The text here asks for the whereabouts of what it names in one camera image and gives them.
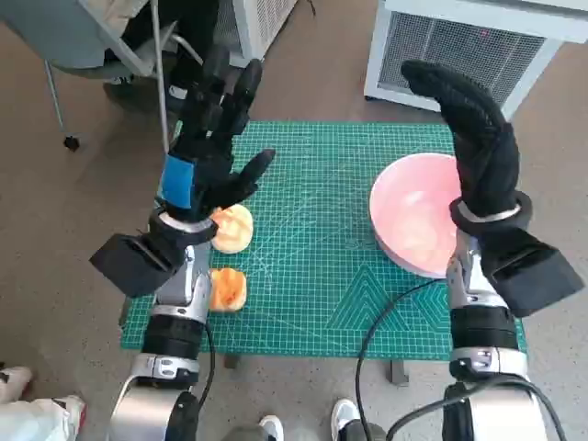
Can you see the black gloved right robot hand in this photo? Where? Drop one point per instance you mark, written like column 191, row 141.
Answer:
column 487, row 156

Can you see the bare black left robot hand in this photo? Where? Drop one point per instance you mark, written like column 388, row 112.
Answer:
column 216, row 151

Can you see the round toy bread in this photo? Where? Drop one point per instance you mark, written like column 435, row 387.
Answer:
column 234, row 229

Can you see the pink bowl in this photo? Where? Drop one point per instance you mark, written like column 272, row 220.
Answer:
column 409, row 216

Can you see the rectangular orange striped toy bread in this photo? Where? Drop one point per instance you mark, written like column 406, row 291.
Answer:
column 229, row 289

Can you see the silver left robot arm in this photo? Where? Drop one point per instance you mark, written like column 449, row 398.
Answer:
column 184, row 285

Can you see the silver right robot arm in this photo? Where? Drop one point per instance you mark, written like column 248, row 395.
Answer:
column 478, row 331

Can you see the large white grille cabinet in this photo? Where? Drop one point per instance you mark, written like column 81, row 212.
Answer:
column 459, row 46

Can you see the green cutting mat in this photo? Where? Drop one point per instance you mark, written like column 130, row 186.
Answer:
column 312, row 229

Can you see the seated person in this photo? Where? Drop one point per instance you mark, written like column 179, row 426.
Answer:
column 184, row 27

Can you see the small white grille cabinet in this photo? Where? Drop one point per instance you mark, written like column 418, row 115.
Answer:
column 271, row 23

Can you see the grey office chair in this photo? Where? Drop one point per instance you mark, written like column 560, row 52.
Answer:
column 55, row 37

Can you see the person's white shoe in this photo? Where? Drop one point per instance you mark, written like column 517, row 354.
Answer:
column 344, row 413
column 272, row 427

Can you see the person in white clothing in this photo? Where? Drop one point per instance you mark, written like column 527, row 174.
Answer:
column 32, row 413

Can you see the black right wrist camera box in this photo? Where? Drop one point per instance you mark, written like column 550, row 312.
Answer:
column 528, row 271

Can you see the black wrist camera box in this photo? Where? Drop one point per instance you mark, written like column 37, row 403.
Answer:
column 528, row 271
column 133, row 264

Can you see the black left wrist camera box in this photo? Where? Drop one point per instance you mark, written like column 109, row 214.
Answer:
column 133, row 264

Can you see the dark table leg bracket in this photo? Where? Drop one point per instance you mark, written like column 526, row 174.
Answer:
column 231, row 361
column 399, row 373

